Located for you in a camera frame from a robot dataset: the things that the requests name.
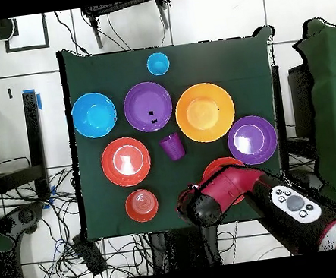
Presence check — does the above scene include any black floor frame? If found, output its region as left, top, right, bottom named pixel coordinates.
left=1, top=13, right=50, bottom=54

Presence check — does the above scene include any black chair base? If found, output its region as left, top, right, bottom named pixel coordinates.
left=290, top=166, right=325, bottom=194
left=0, top=201, right=48, bottom=242

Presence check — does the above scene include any blue tape strip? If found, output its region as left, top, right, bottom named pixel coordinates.
left=22, top=87, right=43, bottom=112

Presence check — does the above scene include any blue bowl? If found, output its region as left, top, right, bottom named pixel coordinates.
left=69, top=90, right=121, bottom=142

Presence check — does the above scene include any floor cable tangle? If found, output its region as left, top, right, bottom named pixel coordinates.
left=0, top=157, right=156, bottom=278

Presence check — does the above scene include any large orange bowl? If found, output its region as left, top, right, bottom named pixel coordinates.
left=171, top=78, right=240, bottom=147

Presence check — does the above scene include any small orange bowl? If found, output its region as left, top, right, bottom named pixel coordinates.
left=123, top=186, right=162, bottom=226

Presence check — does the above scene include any purple cup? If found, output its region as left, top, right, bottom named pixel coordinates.
left=157, top=131, right=187, bottom=163

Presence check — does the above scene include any red bowl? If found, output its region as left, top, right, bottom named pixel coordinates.
left=98, top=133, right=155, bottom=190
left=199, top=153, right=252, bottom=209

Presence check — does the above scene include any dark green table cloth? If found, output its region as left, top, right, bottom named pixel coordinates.
left=55, top=22, right=298, bottom=243

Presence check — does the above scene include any blue cup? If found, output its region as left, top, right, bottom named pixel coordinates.
left=145, top=51, right=172, bottom=78

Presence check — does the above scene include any person's foot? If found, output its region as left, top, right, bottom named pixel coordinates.
left=0, top=17, right=19, bottom=42

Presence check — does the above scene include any purple bowl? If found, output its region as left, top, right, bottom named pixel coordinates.
left=120, top=78, right=177, bottom=136
left=225, top=112, right=281, bottom=169

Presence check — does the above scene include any black table frame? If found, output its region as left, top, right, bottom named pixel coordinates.
left=268, top=60, right=322, bottom=171
left=0, top=90, right=52, bottom=206

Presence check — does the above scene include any black power strip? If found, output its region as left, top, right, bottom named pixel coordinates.
left=71, top=231, right=109, bottom=278

